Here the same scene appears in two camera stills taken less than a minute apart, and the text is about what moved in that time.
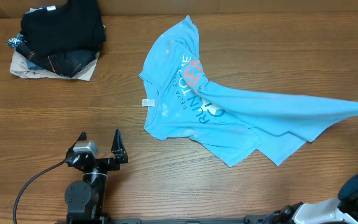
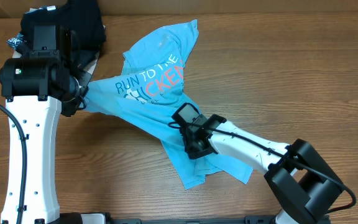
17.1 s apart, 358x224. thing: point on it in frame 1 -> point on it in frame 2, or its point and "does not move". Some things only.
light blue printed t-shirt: x=180 y=101 -> x=149 y=88
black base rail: x=249 y=219 does not move
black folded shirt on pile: x=77 y=25 does not move
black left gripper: x=117 y=147 -> x=70 y=109
